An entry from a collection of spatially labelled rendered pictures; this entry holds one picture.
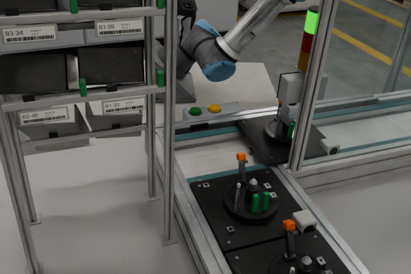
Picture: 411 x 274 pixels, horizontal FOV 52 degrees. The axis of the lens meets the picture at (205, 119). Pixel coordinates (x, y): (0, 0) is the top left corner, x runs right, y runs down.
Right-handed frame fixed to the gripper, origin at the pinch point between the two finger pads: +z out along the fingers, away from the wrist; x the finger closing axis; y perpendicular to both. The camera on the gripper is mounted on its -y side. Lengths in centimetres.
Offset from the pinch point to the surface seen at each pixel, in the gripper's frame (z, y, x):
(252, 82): 37, 35, -45
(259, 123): 25.6, -11.8, -24.3
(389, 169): 34, -36, -60
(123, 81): -8.2, -37.4, 23.6
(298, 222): 24, -56, -13
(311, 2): 105, 345, -285
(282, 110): 16.7, -19.4, -27.3
